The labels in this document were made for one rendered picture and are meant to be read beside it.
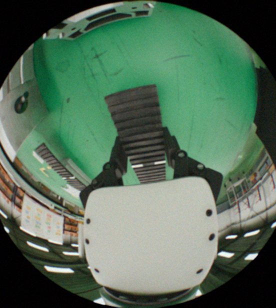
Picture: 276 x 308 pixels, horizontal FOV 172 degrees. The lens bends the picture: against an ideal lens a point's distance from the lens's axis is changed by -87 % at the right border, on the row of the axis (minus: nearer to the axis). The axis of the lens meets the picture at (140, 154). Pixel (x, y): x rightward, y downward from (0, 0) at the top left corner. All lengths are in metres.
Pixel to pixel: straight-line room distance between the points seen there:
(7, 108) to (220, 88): 0.30
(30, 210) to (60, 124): 2.88
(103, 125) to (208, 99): 0.16
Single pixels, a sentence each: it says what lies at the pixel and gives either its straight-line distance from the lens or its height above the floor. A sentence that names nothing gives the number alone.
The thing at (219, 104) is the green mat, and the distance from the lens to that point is 0.18.
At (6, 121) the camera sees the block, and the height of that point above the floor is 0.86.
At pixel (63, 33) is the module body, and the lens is 0.15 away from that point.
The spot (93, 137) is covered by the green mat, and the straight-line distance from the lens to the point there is 0.17.
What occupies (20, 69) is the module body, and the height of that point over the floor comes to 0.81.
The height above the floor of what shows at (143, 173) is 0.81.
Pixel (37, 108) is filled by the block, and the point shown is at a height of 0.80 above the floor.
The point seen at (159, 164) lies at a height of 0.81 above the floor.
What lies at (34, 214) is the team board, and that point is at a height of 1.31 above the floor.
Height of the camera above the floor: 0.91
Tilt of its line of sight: 43 degrees down
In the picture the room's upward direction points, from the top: 178 degrees clockwise
